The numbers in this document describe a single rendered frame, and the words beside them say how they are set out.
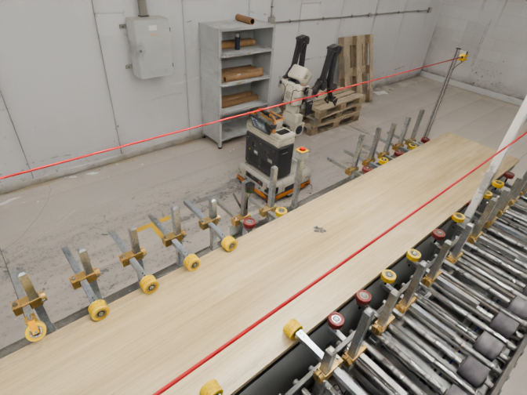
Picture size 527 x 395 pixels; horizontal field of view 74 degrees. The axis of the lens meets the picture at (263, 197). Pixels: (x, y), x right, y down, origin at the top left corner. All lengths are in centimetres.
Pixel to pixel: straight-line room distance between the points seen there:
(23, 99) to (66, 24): 85
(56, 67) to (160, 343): 322
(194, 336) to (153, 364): 20
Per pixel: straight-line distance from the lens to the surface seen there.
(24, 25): 418
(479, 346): 219
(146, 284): 186
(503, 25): 931
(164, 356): 171
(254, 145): 389
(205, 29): 470
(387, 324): 197
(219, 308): 182
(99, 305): 184
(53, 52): 426
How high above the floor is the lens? 237
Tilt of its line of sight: 36 degrees down
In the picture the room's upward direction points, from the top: 5 degrees clockwise
